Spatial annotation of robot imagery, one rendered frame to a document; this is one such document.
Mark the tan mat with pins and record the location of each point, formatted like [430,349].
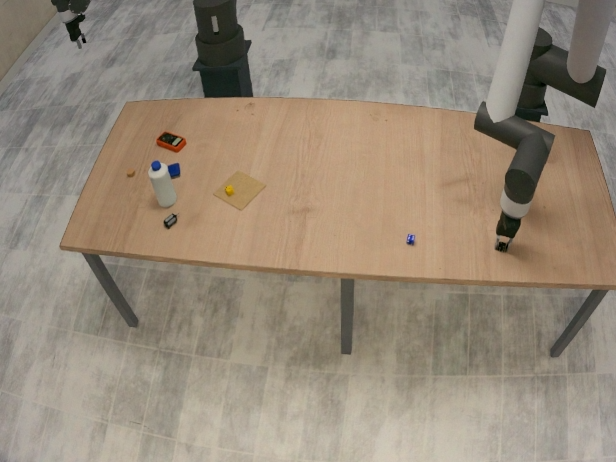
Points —
[245,188]

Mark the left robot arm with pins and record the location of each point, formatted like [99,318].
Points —
[578,76]

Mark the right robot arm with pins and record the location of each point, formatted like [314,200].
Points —
[219,41]

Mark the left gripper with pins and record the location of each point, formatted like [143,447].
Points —
[510,219]

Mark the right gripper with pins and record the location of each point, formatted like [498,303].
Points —
[71,19]

